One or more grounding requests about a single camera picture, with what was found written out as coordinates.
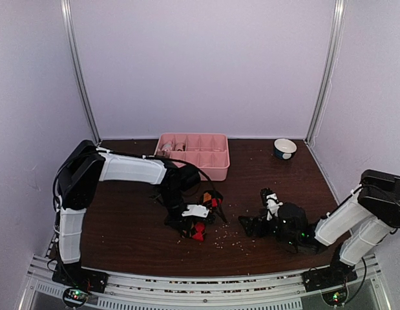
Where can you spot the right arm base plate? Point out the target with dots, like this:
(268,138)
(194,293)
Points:
(332,283)

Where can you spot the aluminium frame post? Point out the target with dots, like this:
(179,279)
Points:
(331,57)
(78,72)

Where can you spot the rolled socks in tray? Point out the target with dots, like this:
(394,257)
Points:
(166,147)

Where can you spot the aluminium front rail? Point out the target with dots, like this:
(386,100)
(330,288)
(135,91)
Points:
(283,290)

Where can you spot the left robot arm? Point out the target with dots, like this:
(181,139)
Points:
(77,179)

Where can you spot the beige striped sock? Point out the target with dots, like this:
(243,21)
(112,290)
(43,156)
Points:
(180,147)

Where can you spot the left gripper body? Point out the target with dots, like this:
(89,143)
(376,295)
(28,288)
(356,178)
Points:
(170,219)

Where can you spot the argyle black red sock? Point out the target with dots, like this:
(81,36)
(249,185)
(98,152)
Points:
(212,200)

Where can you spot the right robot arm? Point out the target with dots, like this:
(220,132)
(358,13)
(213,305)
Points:
(373,207)

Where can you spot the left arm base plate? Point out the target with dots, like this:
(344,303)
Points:
(80,288)

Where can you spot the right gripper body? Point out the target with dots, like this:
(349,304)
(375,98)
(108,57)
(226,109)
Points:
(262,232)

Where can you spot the pink divided organizer tray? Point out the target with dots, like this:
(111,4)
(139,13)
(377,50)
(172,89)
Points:
(209,152)

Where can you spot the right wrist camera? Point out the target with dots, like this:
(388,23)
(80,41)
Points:
(271,202)

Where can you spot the left aluminium frame post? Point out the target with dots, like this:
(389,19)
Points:
(78,72)

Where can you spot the white and teal bowl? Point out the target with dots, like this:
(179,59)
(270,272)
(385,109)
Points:
(284,149)

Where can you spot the right aluminium frame post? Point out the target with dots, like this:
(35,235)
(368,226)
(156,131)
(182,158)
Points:
(331,57)

